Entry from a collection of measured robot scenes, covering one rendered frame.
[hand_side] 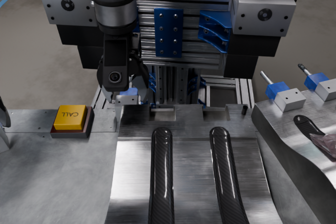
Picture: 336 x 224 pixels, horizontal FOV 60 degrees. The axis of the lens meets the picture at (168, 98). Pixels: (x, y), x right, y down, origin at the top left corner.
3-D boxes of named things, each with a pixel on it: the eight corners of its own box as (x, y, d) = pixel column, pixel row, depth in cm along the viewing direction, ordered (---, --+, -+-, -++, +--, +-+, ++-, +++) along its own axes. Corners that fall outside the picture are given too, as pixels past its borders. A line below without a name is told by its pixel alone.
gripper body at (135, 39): (143, 54, 66) (139, 5, 58) (140, 79, 60) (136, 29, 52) (109, 54, 66) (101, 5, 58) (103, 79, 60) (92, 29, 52)
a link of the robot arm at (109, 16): (133, 7, 48) (84, 7, 48) (135, 31, 52) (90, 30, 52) (137, -13, 54) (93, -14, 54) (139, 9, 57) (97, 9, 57)
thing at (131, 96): (123, 84, 78) (121, 68, 74) (142, 84, 78) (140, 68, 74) (117, 122, 69) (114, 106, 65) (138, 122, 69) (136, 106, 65)
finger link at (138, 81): (156, 85, 71) (143, 56, 65) (156, 103, 67) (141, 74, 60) (145, 88, 71) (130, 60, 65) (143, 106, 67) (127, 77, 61)
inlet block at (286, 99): (250, 82, 74) (255, 66, 70) (268, 78, 75) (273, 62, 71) (279, 120, 65) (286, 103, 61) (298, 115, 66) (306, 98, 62)
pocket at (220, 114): (200, 115, 63) (201, 103, 60) (224, 115, 63) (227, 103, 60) (202, 132, 60) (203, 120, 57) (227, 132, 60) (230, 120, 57)
